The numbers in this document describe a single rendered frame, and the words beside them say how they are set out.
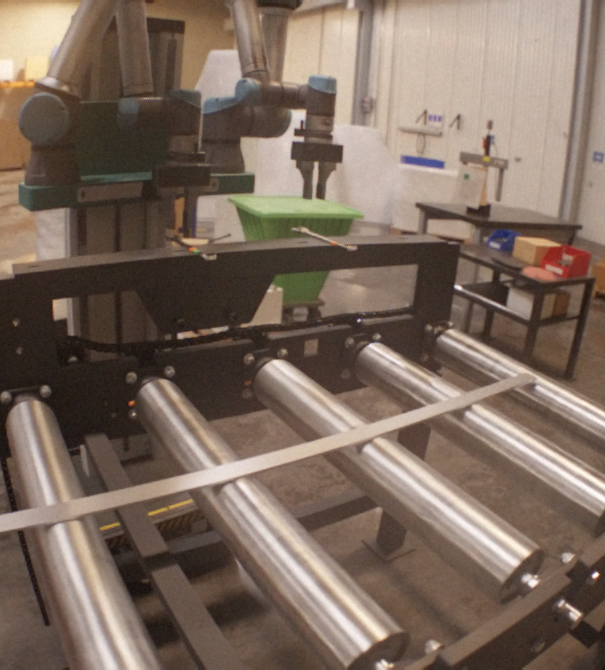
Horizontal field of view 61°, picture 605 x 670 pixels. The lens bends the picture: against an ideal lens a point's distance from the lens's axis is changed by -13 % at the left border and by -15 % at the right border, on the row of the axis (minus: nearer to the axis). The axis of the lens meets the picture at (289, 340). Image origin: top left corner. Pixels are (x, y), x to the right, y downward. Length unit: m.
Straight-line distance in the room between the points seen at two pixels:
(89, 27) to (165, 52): 0.47
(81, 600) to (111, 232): 1.23
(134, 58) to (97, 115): 0.24
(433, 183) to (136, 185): 6.74
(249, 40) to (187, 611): 1.32
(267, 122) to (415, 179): 6.38
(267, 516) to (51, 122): 0.91
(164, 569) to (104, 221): 1.09
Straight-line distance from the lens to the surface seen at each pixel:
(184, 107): 1.30
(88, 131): 1.59
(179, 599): 0.91
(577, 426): 1.43
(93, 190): 1.44
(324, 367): 1.55
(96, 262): 1.21
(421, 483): 0.99
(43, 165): 1.43
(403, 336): 1.69
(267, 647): 1.83
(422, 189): 7.99
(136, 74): 1.43
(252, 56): 1.52
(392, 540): 2.16
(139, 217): 1.77
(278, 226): 3.81
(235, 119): 1.63
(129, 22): 1.45
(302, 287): 4.08
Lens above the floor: 1.46
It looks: 22 degrees down
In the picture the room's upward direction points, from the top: 4 degrees clockwise
